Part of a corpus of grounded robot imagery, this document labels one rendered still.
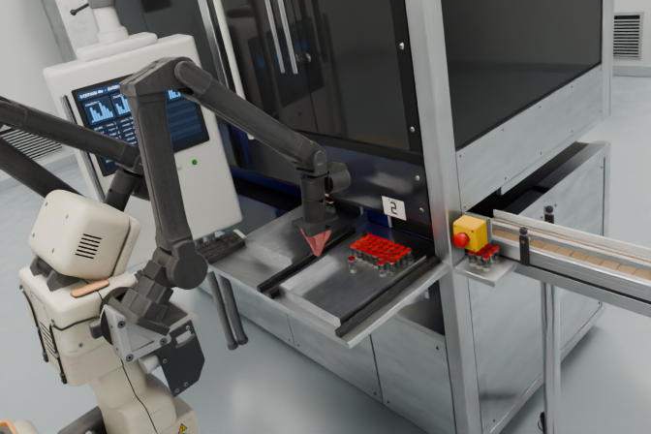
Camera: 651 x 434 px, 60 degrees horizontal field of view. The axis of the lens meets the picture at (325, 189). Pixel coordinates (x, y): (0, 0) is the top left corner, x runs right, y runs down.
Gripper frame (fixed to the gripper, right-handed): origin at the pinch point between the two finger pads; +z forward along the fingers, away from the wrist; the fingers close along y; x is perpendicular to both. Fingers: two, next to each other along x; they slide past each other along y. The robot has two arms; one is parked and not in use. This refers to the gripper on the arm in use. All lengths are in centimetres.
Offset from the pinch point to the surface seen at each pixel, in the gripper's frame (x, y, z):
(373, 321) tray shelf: -10.6, 8.3, 18.8
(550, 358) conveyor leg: -34, 58, 44
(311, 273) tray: 19.3, 12.9, 17.4
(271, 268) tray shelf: 33.6, 8.6, 19.1
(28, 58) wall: 544, 81, -19
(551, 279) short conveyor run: -36, 49, 14
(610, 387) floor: -30, 118, 90
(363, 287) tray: 1.7, 17.2, 17.2
